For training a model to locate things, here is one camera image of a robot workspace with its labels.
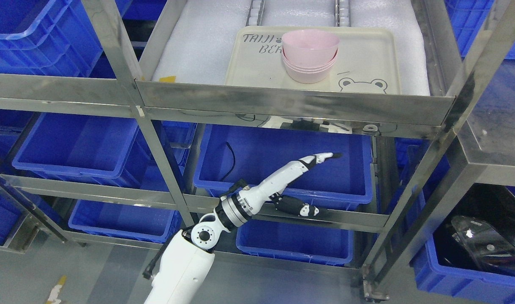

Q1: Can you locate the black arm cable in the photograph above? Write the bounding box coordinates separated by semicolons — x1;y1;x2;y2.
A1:
142;179;249;280

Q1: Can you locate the pink ikea bowl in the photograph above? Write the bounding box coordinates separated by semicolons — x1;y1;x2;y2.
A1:
282;29;340;68

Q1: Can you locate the blue bin holding helmet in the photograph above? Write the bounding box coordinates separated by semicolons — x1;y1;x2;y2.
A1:
411;185;515;304

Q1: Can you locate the steel shelf rack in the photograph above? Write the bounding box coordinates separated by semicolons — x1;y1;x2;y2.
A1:
0;0;515;298

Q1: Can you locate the blue bin bottom left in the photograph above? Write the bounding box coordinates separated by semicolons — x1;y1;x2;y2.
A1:
68;200;183;244

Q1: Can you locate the stack of pink bowls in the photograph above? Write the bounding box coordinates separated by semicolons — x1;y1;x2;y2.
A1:
282;49;338;84

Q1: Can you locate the blue bin under shelf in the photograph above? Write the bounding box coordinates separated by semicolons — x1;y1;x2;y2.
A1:
193;125;373;210

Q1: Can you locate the black motorcycle helmet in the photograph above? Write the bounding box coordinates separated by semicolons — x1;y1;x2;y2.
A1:
434;185;515;279

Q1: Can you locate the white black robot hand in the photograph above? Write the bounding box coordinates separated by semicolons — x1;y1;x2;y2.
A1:
238;152;342;217

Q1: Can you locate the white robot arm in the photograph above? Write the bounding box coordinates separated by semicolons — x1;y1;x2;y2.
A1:
145;187;270;304

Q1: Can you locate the cream bear tray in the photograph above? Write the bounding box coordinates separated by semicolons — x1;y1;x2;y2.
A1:
225;26;401;94

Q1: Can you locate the blue bin left middle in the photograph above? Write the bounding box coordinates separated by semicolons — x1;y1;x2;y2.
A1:
12;112;151;188

